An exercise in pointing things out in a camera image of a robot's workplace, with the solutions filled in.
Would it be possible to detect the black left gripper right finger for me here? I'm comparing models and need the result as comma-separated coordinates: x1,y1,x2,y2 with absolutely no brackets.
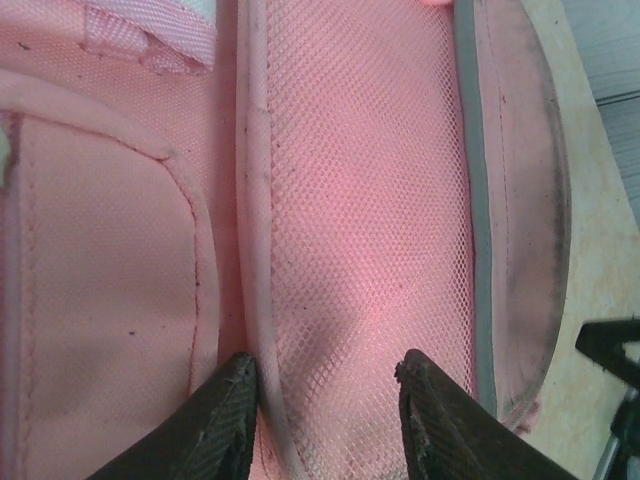
394,348,581,480

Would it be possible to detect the pink student backpack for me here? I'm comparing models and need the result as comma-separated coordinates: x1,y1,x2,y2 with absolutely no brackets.
0,0,574,480

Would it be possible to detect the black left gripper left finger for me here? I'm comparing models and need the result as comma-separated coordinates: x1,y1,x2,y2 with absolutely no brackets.
92,352,259,480

